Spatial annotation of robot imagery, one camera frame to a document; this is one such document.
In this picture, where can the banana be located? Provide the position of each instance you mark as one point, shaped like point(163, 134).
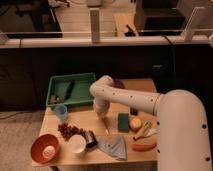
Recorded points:
point(146, 131)

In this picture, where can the white post on counter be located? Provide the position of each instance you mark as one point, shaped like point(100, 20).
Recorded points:
point(95, 25)

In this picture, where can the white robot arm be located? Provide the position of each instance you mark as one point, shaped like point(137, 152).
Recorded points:
point(183, 142)

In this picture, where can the green sponge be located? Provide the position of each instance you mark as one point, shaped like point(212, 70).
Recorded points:
point(123, 122)

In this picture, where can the white cup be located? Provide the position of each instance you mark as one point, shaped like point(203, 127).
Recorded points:
point(77, 144)

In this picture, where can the metal fork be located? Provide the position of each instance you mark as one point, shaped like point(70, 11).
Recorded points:
point(106, 125)

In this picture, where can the white egg in bowl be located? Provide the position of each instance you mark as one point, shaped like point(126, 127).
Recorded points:
point(48, 152)

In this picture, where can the black spatula in tray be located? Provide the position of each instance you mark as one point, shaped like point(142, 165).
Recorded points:
point(69, 89)

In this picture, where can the bunch of dark grapes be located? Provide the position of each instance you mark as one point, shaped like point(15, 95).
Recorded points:
point(68, 131)

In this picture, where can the metal can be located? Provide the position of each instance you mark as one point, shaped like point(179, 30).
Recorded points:
point(90, 139)

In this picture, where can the blue grey cloth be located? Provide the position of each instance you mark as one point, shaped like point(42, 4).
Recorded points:
point(116, 148)

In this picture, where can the black monitor box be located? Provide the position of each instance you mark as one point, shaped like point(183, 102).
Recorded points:
point(158, 17)

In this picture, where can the peach fruit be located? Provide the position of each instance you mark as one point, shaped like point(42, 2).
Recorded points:
point(135, 124)

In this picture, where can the orange bowl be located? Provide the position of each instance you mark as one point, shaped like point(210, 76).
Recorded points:
point(40, 144)

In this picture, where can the small grey item in tray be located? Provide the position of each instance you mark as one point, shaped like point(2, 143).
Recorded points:
point(54, 99)

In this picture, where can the wooden table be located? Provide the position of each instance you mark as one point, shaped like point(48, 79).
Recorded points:
point(86, 118)

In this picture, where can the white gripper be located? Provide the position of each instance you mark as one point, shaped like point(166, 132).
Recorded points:
point(101, 107)

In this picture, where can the small black block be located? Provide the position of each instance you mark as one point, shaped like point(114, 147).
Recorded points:
point(133, 111)

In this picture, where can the green plastic tray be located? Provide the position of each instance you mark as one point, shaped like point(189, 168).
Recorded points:
point(80, 94)

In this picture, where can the blue plastic cup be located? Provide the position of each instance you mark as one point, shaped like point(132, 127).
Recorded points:
point(61, 112)

